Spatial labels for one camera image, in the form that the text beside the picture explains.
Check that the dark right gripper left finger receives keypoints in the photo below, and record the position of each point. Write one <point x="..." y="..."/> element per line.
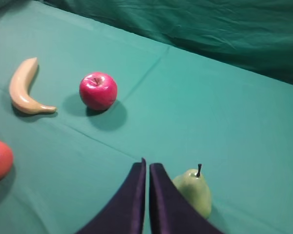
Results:
<point x="125" y="212"/>

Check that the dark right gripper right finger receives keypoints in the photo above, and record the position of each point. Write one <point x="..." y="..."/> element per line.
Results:
<point x="169" y="212"/>

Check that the green pear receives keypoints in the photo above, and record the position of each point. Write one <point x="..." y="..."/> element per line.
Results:
<point x="194" y="188"/>

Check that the green table cloth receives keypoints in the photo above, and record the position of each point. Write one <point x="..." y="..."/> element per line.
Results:
<point x="172" y="107"/>

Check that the red apple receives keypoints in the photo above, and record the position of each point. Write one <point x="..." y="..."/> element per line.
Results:
<point x="98" y="91"/>

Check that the yellow banana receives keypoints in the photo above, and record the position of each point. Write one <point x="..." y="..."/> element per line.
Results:
<point x="19" y="89"/>

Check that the green backdrop cloth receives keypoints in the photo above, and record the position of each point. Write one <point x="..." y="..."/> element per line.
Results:
<point x="256" y="35"/>

